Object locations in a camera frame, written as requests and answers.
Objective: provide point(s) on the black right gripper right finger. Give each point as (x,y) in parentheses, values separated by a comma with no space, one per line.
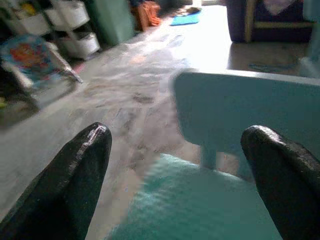
(287,187)

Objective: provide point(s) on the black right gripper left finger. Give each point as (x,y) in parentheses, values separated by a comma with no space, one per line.
(62,190)

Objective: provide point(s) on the teal dotted pillow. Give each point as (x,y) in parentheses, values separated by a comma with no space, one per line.
(187,205)

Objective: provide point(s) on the light blue child chair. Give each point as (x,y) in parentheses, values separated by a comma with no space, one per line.
(237,105)
(313,37)

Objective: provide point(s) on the colourful baby bouncer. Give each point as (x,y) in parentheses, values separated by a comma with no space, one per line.
(27,57)

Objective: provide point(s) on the purple armchair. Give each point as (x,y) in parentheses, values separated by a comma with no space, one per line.
(240,25)

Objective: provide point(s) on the green cabinet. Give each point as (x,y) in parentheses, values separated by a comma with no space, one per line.
(112,22)

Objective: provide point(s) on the orange bag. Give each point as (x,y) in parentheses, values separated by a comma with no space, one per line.
(146,17)

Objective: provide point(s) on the blue floor mat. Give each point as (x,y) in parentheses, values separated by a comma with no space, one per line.
(185,20)

